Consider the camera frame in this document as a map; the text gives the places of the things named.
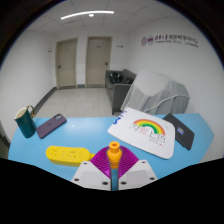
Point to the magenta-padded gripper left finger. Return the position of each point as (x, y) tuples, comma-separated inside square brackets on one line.
[(98, 170)]

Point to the white rainbow-print mouse pad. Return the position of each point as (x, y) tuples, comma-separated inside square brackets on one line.
[(143, 132)]

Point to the wall sign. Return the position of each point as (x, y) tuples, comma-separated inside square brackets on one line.
[(169, 39)]

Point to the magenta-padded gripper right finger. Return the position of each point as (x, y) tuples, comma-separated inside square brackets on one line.
[(133, 169)]

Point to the grey sofa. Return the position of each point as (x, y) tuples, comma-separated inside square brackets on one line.
[(117, 87)]

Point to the yellow power strip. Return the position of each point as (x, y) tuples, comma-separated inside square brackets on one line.
[(68, 155)]

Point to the black notebook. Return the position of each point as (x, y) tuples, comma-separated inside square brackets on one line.
[(180, 131)]

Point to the purple smartphone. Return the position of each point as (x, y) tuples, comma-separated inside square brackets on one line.
[(51, 125)]

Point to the long ceiling light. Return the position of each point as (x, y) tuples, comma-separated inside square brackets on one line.
[(87, 14)]

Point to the dark green mug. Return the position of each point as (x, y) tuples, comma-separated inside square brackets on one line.
[(26, 122)]

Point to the beige door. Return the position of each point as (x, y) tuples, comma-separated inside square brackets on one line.
[(98, 62), (66, 63)]

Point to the orange charger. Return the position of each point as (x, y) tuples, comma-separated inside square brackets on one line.
[(114, 155)]

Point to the grey cloth-covered object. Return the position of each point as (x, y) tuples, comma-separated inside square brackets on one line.
[(154, 93)]

